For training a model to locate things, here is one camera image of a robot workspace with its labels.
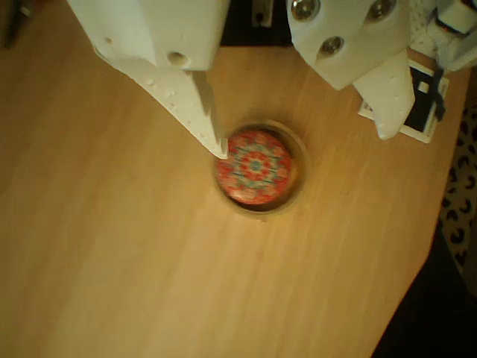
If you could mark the pink round object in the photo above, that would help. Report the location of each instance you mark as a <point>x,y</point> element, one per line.
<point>255,168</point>

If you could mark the white leader robot arm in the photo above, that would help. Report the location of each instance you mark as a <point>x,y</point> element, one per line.
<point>458,18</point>

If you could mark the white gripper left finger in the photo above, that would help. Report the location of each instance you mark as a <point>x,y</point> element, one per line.
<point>156,44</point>

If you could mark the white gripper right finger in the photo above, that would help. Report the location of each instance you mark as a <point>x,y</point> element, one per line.
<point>357,48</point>

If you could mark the white box with black print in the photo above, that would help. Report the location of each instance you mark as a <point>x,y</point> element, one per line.
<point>423,110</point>

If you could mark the leopard pattern cloth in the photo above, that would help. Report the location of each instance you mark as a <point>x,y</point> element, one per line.
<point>462,194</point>

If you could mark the beige tape roll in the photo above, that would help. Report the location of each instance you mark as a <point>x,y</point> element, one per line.
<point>300,175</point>

